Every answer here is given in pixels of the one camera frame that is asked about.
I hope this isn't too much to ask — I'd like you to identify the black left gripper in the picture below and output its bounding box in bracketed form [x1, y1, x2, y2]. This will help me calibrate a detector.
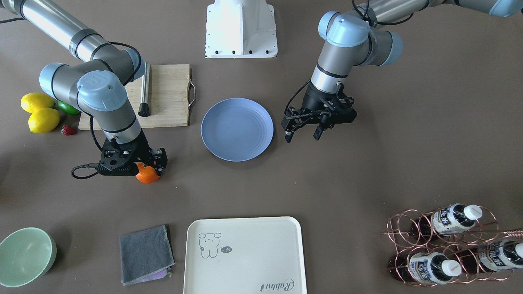
[281, 82, 357, 143]

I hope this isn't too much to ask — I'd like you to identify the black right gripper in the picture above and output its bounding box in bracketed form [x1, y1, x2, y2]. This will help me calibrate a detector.
[96, 133, 168, 176]

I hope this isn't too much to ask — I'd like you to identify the orange mandarin fruit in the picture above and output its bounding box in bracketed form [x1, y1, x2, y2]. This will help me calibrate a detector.
[135, 163, 160, 184]

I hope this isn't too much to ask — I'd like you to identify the blue round plate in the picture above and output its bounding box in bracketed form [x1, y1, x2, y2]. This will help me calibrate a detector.
[201, 98, 273, 162]

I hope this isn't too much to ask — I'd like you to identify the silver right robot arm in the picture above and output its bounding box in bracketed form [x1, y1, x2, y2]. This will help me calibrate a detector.
[1, 0, 168, 176]

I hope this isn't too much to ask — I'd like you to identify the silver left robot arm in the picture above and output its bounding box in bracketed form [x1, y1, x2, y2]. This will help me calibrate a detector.
[282, 0, 523, 142]

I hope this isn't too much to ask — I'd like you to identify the steel muddler black tip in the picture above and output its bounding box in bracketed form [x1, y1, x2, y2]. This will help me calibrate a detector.
[138, 62, 152, 118]

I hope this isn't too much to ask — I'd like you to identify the bamboo cutting board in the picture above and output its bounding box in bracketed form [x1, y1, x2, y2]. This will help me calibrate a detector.
[78, 64, 197, 131]

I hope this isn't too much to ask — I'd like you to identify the grey folded cloth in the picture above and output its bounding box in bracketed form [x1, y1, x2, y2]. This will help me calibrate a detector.
[119, 225, 175, 286]

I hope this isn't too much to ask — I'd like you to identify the red strawberry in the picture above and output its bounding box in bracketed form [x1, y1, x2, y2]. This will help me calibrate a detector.
[60, 125, 77, 136]

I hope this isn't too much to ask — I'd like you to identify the green lime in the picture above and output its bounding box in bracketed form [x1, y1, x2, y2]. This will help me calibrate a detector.
[57, 101, 81, 115]

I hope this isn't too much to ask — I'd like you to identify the yellow lemon lower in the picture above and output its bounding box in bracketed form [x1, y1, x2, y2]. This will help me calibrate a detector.
[28, 108, 60, 134]

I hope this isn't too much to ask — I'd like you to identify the yellow lemon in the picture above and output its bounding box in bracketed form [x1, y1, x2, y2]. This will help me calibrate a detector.
[28, 108, 60, 134]
[20, 92, 55, 114]

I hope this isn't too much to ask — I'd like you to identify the cream rabbit tray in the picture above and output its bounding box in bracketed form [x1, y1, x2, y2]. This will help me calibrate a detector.
[183, 216, 308, 294]

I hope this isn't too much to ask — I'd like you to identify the yellow lemon upper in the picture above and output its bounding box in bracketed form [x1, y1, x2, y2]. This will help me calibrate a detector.
[20, 92, 55, 114]

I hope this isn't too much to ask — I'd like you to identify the green ceramic bowl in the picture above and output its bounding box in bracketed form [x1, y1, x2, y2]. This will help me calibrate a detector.
[0, 227, 57, 288]

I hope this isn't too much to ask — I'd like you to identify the tea bottle back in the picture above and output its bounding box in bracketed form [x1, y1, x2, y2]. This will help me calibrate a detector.
[456, 239, 523, 274]
[408, 203, 483, 241]

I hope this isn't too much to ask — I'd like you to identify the tea bottle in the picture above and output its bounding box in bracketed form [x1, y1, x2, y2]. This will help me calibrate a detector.
[387, 252, 463, 286]
[456, 239, 523, 274]
[408, 203, 483, 241]

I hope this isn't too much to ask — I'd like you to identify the tea bottle front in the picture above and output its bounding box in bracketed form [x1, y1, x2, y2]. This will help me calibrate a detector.
[387, 252, 463, 286]

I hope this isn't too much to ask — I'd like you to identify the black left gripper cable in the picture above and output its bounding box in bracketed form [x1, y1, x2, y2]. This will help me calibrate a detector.
[284, 80, 312, 123]

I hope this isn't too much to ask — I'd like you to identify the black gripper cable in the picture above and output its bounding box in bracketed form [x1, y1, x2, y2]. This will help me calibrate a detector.
[71, 116, 107, 180]
[284, 80, 312, 123]

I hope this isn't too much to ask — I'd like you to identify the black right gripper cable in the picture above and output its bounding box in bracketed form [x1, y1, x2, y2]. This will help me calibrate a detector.
[71, 116, 107, 180]

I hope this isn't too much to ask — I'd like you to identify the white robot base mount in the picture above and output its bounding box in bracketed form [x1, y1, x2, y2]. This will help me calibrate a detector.
[204, 0, 278, 58]

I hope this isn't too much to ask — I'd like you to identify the copper wire bottle rack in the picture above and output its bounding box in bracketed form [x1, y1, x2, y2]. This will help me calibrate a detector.
[384, 205, 522, 287]

